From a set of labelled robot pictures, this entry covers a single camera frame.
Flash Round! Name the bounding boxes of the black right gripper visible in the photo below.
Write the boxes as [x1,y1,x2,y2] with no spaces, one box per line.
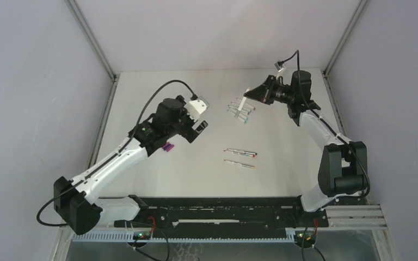
[244,75,295,105]

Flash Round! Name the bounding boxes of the plain white marker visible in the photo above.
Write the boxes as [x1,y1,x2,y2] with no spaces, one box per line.
[235,96,251,120]

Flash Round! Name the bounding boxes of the magenta pen cap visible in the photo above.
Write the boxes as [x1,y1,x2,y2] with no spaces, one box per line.
[163,143,175,152]

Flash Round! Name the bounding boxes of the white red marker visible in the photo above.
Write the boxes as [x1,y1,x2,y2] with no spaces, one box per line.
[224,150,256,158]

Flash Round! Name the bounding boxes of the white yellow marker pen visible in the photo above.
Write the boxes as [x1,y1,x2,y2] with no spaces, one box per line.
[224,159,256,169]

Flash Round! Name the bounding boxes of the white green marker pen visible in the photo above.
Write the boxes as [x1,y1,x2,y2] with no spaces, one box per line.
[228,105,251,115]

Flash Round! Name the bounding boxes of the white blue capped marker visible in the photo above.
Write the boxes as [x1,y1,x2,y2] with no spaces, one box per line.
[228,110,248,123]

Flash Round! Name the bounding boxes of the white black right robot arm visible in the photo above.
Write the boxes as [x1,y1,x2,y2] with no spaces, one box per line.
[243,70,371,226]

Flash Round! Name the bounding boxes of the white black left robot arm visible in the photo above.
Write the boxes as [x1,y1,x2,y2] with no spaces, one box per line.
[53,96,210,235]

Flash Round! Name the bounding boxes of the left controller board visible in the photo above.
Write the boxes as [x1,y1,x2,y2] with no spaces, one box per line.
[132,232,152,241]

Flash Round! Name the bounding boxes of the controller board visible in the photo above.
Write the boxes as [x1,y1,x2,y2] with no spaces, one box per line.
[294,232,316,242]
[132,232,152,241]

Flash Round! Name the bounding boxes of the right controller board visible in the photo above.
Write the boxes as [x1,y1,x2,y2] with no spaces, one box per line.
[294,232,316,242]

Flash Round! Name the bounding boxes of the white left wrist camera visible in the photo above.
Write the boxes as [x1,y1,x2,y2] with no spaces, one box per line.
[185,96,210,122]

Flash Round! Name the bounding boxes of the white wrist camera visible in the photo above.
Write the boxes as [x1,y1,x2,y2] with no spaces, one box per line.
[185,96,210,122]
[274,60,286,78]

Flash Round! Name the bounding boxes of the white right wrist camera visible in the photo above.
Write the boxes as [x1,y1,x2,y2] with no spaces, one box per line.
[274,60,286,78]

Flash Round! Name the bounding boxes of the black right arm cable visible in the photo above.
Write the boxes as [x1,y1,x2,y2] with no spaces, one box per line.
[278,49,371,198]

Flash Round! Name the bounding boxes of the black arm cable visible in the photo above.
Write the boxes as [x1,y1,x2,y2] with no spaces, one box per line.
[36,79,199,228]
[278,49,371,198]

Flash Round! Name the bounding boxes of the white cable duct strip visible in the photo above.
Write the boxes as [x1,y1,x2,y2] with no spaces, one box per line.
[72,230,296,244]

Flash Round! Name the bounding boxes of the aluminium frame rail right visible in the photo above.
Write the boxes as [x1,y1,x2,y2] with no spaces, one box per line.
[322,0,371,134]

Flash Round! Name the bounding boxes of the aluminium frame rail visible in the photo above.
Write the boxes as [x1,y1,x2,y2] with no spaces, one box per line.
[322,0,371,134]
[64,0,117,167]

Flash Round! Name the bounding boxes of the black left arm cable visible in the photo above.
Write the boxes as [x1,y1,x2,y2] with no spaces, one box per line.
[36,79,199,228]

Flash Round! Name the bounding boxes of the aluminium frame rail left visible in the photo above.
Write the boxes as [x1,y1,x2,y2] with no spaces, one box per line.
[64,0,117,167]

